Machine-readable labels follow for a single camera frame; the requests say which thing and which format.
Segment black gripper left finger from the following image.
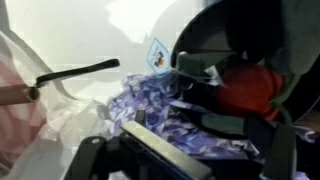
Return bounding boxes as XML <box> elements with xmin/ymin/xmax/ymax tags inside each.
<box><xmin>63</xmin><ymin>120</ymin><xmax>214</xmax><ymax>180</ymax></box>

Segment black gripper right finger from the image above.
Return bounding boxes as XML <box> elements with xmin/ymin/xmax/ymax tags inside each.
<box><xmin>263</xmin><ymin>123</ymin><xmax>298</xmax><ymax>180</ymax></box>

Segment purple white patterned cloth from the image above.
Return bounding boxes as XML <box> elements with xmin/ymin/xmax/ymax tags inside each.
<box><xmin>107</xmin><ymin>73</ymin><xmax>316</xmax><ymax>180</ymax></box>

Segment red plush flower green leaves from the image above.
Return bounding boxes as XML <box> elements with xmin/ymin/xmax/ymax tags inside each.
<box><xmin>176</xmin><ymin>0</ymin><xmax>320</xmax><ymax>138</ymax></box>

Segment black round pan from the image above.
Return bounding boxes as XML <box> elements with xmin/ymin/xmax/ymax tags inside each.
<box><xmin>170</xmin><ymin>0</ymin><xmax>320</xmax><ymax>124</ymax></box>

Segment white plastic carrier bag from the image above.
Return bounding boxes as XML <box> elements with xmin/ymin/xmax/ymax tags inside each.
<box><xmin>0</xmin><ymin>28</ymin><xmax>114</xmax><ymax>180</ymax></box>

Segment black spatula wooden handle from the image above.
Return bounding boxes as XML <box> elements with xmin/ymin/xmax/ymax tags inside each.
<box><xmin>0</xmin><ymin>58</ymin><xmax>121</xmax><ymax>107</ymax></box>

